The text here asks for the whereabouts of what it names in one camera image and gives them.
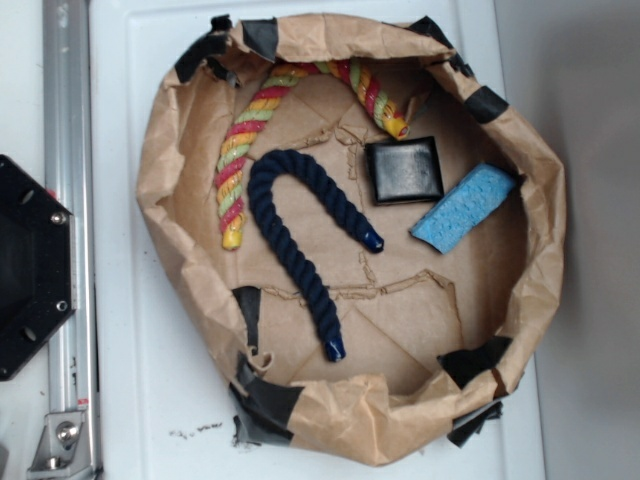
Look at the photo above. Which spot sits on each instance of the blue sponge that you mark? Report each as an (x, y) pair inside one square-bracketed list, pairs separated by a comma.
[(465, 206)]

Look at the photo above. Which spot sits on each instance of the brown paper bag bin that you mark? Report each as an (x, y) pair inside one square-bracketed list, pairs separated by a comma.
[(335, 329)]

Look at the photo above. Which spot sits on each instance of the black square box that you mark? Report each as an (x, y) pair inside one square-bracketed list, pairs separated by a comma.
[(404, 171)]

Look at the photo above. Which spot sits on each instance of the aluminium extrusion rail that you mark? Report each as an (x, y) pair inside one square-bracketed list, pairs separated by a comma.
[(72, 351)]

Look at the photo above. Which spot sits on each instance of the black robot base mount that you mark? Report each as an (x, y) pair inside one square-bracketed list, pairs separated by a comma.
[(36, 267)]

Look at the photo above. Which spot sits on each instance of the metal corner bracket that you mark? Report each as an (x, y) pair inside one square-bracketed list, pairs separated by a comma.
[(63, 449)]

